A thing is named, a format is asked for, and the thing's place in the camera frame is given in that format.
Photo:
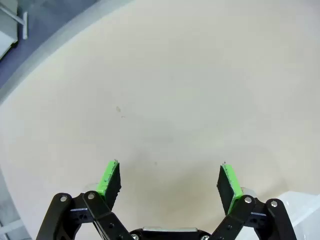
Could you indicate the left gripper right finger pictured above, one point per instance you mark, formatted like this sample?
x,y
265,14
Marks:
x,y
237,212

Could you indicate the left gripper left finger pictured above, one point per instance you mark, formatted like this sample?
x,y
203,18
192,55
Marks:
x,y
100,212

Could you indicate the white desk leg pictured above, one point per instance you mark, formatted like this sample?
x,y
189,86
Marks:
x,y
25,25

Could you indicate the white storage cabinet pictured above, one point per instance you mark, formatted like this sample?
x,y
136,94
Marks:
x,y
7,27

